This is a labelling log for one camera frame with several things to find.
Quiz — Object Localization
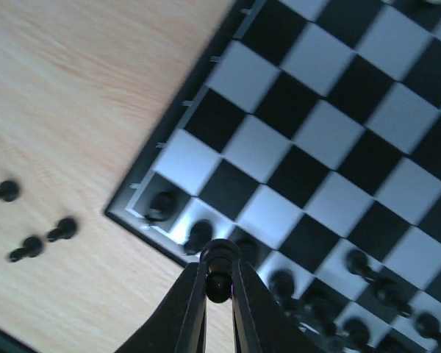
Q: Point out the black and grey chessboard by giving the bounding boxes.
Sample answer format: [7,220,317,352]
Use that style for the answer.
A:
[105,1,441,352]

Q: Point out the black chess piece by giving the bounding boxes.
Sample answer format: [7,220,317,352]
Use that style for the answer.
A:
[200,238,240,304]
[342,318,370,351]
[46,217,78,243]
[0,180,20,202]
[303,290,337,338]
[8,235,44,263]

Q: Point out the black chess pawn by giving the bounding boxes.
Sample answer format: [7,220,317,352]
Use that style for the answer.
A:
[183,219,214,256]
[144,191,176,225]
[345,249,376,283]
[373,278,413,318]
[234,238,259,268]
[414,312,441,346]

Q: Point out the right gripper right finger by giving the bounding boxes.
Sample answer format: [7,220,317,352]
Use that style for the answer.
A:
[232,260,322,352]

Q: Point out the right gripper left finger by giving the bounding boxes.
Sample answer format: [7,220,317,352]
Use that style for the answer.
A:
[117,261,207,353]

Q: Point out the black chess king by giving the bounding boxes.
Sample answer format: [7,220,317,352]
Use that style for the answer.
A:
[268,268,297,313]

